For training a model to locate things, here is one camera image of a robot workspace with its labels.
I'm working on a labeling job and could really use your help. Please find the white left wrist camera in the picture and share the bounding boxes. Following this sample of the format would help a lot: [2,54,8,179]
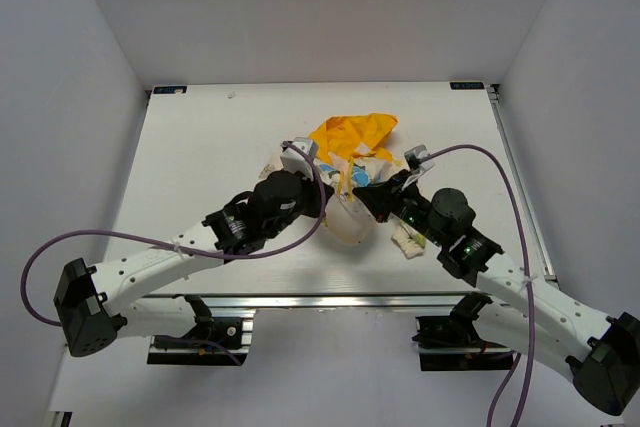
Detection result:
[279,137,318,180]

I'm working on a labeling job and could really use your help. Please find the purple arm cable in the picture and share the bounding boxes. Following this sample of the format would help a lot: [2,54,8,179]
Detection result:
[20,139,329,366]
[419,144,536,427]

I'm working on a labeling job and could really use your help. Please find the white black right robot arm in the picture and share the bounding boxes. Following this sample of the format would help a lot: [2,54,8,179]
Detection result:
[353,174,639,416]

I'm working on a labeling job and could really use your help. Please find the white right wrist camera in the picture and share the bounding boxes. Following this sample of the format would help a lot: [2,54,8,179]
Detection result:
[401,144,435,191]

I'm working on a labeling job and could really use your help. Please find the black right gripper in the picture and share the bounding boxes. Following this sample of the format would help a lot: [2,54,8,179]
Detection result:
[354,169,447,248]

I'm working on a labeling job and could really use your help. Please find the aluminium front table rail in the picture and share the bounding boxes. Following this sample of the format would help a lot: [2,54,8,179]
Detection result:
[144,290,501,312]

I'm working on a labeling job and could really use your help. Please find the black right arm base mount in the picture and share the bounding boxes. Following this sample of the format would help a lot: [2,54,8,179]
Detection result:
[412,293,514,372]

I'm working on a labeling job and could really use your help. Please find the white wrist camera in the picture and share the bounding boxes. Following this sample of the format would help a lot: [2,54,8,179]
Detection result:
[401,144,435,191]
[279,137,318,180]

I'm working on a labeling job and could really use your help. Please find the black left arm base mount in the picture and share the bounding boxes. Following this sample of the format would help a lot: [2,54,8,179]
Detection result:
[147,295,255,367]

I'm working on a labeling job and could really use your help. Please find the blue left corner label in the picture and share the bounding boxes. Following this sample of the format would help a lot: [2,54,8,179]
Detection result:
[152,85,187,95]

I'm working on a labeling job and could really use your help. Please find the yellow cream dinosaur print jacket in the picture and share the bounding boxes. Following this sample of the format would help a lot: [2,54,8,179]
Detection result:
[260,112,429,261]

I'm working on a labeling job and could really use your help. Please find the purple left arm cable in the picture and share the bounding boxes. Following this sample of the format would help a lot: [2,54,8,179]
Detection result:
[20,139,329,366]

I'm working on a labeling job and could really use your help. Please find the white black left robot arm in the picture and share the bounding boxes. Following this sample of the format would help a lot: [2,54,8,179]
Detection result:
[54,170,334,357]

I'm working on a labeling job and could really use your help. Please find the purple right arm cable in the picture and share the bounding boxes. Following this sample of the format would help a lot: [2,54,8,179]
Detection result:
[419,144,536,427]

